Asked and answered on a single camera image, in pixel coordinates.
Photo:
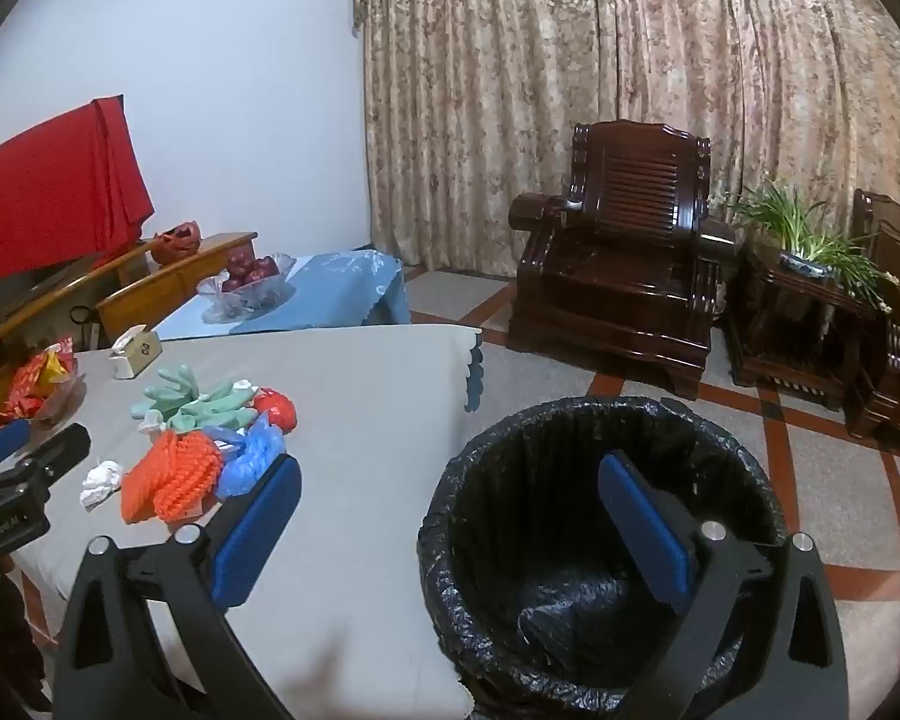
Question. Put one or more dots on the red plastic bag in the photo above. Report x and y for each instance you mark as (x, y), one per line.
(176, 244)

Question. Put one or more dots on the white tissue box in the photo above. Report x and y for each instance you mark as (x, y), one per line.
(136, 356)

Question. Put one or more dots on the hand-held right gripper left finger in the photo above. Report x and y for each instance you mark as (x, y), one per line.
(259, 532)

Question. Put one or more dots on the dark wooden side table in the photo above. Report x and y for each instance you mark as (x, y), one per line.
(780, 330)

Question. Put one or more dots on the red foam net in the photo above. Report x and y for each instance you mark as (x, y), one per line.
(277, 411)

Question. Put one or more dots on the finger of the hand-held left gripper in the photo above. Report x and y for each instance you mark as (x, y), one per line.
(4, 442)
(52, 454)

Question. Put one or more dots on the blue tablecloth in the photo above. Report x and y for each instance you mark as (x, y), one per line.
(330, 292)

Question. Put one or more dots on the black bag lined trash can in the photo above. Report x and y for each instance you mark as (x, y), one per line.
(540, 480)

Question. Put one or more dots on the white tissue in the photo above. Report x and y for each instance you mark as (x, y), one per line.
(101, 484)

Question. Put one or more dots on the blue scalloped under cloth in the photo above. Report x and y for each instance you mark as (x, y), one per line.
(474, 382)

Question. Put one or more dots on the black television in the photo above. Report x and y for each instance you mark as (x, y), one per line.
(37, 281)

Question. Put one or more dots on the cream paper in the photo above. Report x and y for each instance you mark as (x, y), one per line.
(244, 386)

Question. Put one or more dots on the dark wooden armchair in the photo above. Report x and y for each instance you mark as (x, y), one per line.
(630, 285)
(892, 390)

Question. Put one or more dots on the red apple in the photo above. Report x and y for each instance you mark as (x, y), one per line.
(255, 279)
(267, 267)
(238, 261)
(232, 283)

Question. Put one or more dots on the green potted plant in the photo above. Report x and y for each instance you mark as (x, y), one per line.
(795, 229)

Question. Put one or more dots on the glass fruit bowl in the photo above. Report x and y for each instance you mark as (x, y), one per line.
(240, 304)

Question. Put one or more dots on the light wooden cabinet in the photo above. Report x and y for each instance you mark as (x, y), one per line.
(165, 289)

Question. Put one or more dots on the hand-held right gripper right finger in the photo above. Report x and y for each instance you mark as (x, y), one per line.
(645, 532)

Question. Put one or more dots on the orange foam net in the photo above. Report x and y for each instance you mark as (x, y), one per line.
(172, 476)

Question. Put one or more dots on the glass dish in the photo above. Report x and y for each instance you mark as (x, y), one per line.
(64, 405)

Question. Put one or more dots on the blue plastic bag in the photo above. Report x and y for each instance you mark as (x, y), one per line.
(251, 457)

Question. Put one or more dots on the beige floral curtain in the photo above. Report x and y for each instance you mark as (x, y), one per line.
(495, 90)

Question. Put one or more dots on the red cloth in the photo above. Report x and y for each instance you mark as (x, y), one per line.
(45, 187)

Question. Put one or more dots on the pile of red snack packets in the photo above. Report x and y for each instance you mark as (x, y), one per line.
(34, 382)

